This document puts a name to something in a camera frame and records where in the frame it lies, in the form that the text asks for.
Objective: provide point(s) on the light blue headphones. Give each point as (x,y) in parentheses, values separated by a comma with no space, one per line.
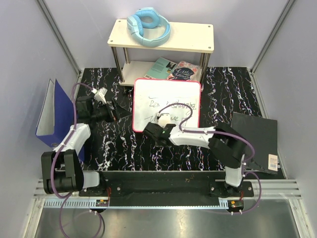
(148,18)

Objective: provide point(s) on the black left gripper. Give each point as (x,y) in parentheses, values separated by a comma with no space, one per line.
(118,113)

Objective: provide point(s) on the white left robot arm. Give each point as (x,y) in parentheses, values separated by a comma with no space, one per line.
(61,170)

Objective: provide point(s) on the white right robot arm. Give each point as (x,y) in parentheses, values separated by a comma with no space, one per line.
(223,142)

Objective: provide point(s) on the blue ring binder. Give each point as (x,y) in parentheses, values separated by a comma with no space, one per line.
(56,116)

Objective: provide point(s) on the Little Women floral book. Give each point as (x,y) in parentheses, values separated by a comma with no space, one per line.
(184,71)

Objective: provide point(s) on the teal paperback book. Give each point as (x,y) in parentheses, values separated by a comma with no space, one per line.
(161,69)

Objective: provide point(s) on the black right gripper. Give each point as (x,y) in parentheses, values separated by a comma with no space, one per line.
(164,127)

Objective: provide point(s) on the white two-tier shelf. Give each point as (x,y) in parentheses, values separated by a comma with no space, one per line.
(185,37)

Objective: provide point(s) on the black notebook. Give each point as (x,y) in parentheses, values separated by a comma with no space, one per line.
(262,135)

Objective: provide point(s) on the pink framed whiteboard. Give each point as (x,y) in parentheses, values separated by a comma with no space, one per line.
(152,95)

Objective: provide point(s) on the grey slotted cable duct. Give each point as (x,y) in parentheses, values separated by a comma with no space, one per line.
(77,203)

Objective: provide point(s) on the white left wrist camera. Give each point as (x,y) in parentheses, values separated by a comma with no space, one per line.
(100,95)

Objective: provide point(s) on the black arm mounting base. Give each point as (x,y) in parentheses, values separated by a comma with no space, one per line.
(167,189)

